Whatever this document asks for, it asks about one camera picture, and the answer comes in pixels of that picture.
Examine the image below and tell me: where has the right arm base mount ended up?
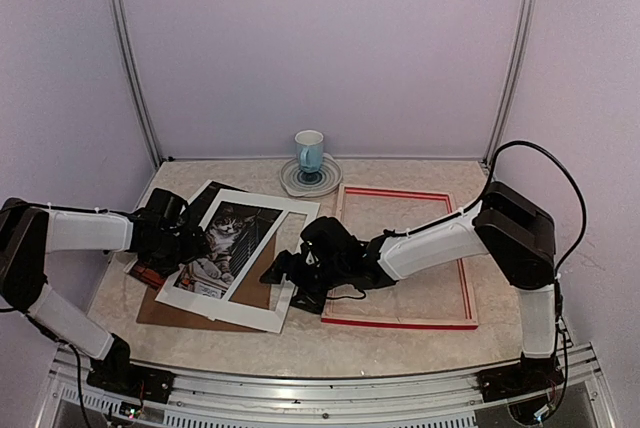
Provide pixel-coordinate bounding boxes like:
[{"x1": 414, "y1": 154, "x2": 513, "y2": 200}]
[{"x1": 477, "y1": 354, "x2": 564, "y2": 426}]

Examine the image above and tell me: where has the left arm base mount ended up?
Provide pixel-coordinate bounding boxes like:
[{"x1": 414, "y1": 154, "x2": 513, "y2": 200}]
[{"x1": 87, "y1": 364, "x2": 175, "y2": 404}]

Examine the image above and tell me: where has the right aluminium corner post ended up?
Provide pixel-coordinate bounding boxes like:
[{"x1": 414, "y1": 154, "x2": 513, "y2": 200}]
[{"x1": 483, "y1": 0, "x2": 536, "y2": 167}]

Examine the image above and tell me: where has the white mat board passe-partout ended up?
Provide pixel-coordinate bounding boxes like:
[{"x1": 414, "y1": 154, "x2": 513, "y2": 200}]
[{"x1": 155, "y1": 189, "x2": 320, "y2": 333}]

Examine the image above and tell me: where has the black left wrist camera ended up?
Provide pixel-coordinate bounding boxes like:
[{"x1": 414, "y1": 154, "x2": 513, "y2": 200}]
[{"x1": 145, "y1": 188, "x2": 187, "y2": 224}]

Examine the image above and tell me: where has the cat photo print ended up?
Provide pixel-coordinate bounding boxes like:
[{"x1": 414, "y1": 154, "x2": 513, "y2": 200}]
[{"x1": 124, "y1": 179, "x2": 284, "y2": 303}]

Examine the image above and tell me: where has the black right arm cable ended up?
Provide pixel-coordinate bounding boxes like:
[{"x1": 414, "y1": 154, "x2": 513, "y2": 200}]
[{"x1": 487, "y1": 140, "x2": 589, "y2": 399}]

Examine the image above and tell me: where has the brown cardboard backing board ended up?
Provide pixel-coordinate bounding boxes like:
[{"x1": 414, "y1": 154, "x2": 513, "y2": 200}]
[{"x1": 136, "y1": 237, "x2": 276, "y2": 333}]

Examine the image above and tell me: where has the light blue ceramic mug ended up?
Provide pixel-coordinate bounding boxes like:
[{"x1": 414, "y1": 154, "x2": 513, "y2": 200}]
[{"x1": 294, "y1": 130, "x2": 324, "y2": 173}]

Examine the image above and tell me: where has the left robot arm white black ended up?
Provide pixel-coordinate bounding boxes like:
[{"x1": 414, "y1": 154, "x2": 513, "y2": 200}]
[{"x1": 1, "y1": 191, "x2": 209, "y2": 393}]

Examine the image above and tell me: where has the left aluminium corner post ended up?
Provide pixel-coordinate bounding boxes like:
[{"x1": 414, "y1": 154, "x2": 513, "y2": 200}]
[{"x1": 109, "y1": 0, "x2": 163, "y2": 169}]

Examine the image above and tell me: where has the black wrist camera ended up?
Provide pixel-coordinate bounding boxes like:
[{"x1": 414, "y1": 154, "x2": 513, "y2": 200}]
[
  {"x1": 301, "y1": 216, "x2": 361, "y2": 260},
  {"x1": 145, "y1": 188, "x2": 187, "y2": 224}
]

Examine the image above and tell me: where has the striped ceramic plate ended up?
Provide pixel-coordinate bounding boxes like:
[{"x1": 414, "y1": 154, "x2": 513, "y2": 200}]
[{"x1": 279, "y1": 154, "x2": 343, "y2": 198}]

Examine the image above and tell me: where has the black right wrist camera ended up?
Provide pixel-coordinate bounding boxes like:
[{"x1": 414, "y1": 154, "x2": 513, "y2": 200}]
[{"x1": 301, "y1": 216, "x2": 361, "y2": 260}]

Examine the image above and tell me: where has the red wooden picture frame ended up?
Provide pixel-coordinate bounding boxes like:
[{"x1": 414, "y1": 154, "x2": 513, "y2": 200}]
[{"x1": 321, "y1": 184, "x2": 478, "y2": 330}]

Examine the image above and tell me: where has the aluminium corner post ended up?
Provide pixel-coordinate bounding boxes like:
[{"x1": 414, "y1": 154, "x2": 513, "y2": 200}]
[
  {"x1": 483, "y1": 0, "x2": 536, "y2": 167},
  {"x1": 109, "y1": 0, "x2": 163, "y2": 169}
]

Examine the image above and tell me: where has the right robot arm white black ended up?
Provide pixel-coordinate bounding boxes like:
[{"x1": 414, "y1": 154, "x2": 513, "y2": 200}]
[{"x1": 260, "y1": 182, "x2": 568, "y2": 398}]

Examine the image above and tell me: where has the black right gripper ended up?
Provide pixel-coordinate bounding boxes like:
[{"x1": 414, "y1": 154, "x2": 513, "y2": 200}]
[{"x1": 260, "y1": 250, "x2": 348, "y2": 313}]

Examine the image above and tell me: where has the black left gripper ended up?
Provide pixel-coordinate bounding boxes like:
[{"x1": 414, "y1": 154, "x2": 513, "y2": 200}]
[{"x1": 146, "y1": 225, "x2": 211, "y2": 279}]

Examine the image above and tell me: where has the aluminium front rail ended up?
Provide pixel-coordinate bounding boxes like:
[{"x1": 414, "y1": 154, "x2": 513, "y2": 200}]
[{"x1": 29, "y1": 344, "x2": 622, "y2": 427}]

